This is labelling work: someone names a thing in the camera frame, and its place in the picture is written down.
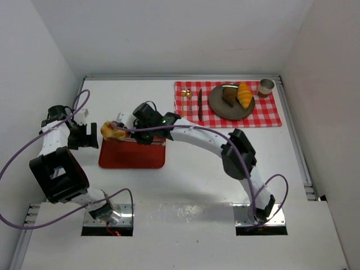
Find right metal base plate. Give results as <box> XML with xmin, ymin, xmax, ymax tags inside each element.
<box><xmin>233</xmin><ymin>204</ymin><xmax>286</xmax><ymax>228</ymax></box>

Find metal base plate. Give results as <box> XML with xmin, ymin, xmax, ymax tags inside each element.
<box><xmin>83</xmin><ymin>204</ymin><xmax>133</xmax><ymax>228</ymax></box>
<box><xmin>233</xmin><ymin>204</ymin><xmax>286</xmax><ymax>228</ymax></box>

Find dark metal plate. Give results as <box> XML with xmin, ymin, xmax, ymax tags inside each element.
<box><xmin>208</xmin><ymin>83</ymin><xmax>255</xmax><ymax>120</ymax></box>

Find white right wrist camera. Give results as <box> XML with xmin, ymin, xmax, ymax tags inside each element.
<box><xmin>116</xmin><ymin>112</ymin><xmax>136</xmax><ymax>129</ymax></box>

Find orange striped croissant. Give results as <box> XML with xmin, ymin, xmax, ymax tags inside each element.
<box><xmin>237</xmin><ymin>82</ymin><xmax>253</xmax><ymax>109</ymax></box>

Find gold fork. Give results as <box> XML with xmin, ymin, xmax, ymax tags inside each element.
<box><xmin>181</xmin><ymin>87</ymin><xmax>187</xmax><ymax>118</ymax></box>

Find stainless steel tongs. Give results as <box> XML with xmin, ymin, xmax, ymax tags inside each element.
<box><xmin>120</xmin><ymin>137</ymin><xmax>166</xmax><ymax>146</ymax></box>

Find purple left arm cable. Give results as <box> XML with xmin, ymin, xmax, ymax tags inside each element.
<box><xmin>0</xmin><ymin>89</ymin><xmax>134</xmax><ymax>231</ymax></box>

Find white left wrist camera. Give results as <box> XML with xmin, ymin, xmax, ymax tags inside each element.
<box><xmin>74</xmin><ymin>109</ymin><xmax>89</xmax><ymax>126</ymax></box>

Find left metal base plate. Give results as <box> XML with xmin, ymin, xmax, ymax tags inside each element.
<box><xmin>83</xmin><ymin>204</ymin><xmax>133</xmax><ymax>228</ymax></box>

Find red plastic tray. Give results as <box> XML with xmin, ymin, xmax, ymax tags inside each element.
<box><xmin>98</xmin><ymin>139</ymin><xmax>166</xmax><ymax>169</ymax></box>

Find round orange bun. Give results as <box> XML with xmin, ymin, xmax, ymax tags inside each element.
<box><xmin>100</xmin><ymin>121</ymin><xmax>126</xmax><ymax>140</ymax></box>

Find brown chocolate croissant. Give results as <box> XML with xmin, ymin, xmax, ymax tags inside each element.
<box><xmin>222</xmin><ymin>87</ymin><xmax>238</xmax><ymax>107</ymax></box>

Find gold spoon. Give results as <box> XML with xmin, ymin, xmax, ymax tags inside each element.
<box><xmin>186</xmin><ymin>88</ymin><xmax>193</xmax><ymax>115</ymax></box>

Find metal cup brown band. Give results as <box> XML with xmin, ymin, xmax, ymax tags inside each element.
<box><xmin>256</xmin><ymin>78</ymin><xmax>275</xmax><ymax>98</ymax></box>

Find red checkered cloth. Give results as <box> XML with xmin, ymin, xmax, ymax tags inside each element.
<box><xmin>174</xmin><ymin>81</ymin><xmax>282</xmax><ymax>128</ymax></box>

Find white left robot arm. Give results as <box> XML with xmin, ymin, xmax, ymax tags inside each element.
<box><xmin>29</xmin><ymin>105</ymin><xmax>119</xmax><ymax>224</ymax></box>

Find black knife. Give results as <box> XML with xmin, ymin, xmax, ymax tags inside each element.
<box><xmin>197</xmin><ymin>89</ymin><xmax>203</xmax><ymax>122</ymax></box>

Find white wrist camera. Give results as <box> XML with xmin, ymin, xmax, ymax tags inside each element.
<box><xmin>74</xmin><ymin>109</ymin><xmax>89</xmax><ymax>126</ymax></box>
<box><xmin>116</xmin><ymin>112</ymin><xmax>136</xmax><ymax>129</ymax></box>

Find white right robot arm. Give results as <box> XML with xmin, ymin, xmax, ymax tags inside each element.
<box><xmin>132</xmin><ymin>102</ymin><xmax>275</xmax><ymax>223</ymax></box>

